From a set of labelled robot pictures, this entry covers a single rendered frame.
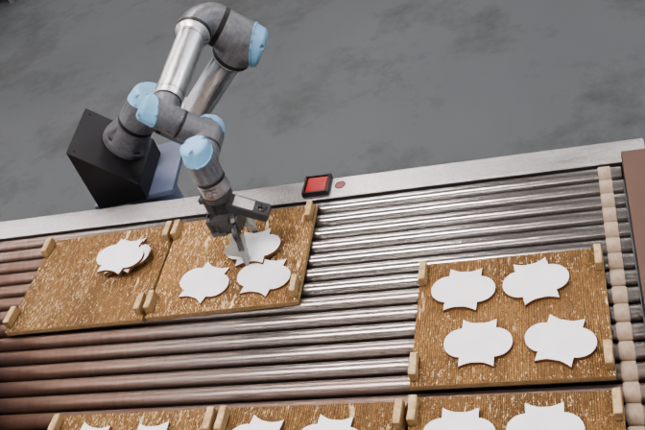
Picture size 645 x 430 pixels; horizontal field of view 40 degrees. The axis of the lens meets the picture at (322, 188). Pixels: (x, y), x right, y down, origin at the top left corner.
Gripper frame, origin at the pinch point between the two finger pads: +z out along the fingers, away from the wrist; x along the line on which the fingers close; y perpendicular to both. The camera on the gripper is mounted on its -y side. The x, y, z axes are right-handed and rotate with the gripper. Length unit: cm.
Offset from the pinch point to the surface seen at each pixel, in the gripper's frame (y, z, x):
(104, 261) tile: 43.2, -3.0, 0.0
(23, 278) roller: 74, 2, -3
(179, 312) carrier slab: 17.0, 0.9, 18.9
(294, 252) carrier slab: -11.1, 1.5, 2.6
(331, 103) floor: 34, 94, -205
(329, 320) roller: -22.7, 3.9, 24.7
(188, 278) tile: 16.8, 0.1, 8.2
